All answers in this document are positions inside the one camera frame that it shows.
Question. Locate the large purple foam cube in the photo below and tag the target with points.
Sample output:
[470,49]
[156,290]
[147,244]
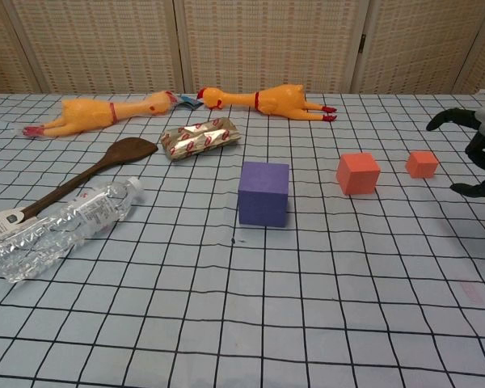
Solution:
[262,194]

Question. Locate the white paper spatula label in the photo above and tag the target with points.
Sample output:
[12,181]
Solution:
[4,224]

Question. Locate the small orange foam cube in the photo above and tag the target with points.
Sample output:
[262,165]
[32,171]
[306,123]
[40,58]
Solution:
[422,165]

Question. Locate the blue packaging header card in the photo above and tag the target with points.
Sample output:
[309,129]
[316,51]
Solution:
[188,102]

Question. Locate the large orange foam cube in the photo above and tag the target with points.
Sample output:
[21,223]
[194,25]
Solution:
[357,174]

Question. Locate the dark wooden spatula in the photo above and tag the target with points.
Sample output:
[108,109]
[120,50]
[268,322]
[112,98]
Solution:
[127,150]

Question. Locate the dark metal screen hinge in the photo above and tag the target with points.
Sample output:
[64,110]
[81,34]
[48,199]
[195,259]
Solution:
[363,43]

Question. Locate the gold foil snack packet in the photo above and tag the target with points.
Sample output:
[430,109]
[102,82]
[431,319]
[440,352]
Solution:
[200,139]

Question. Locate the woven folding screen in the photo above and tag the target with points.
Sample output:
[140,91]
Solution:
[266,40]

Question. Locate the clear plastic water bottle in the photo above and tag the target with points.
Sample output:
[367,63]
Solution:
[93,208]

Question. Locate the rubber chicken in clear bag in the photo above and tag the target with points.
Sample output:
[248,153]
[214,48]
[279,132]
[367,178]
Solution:
[85,115]

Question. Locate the blue checkered tablecloth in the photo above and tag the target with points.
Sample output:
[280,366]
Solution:
[242,303]

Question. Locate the yellow rubber chicken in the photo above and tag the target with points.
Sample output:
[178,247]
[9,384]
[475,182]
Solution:
[283,101]

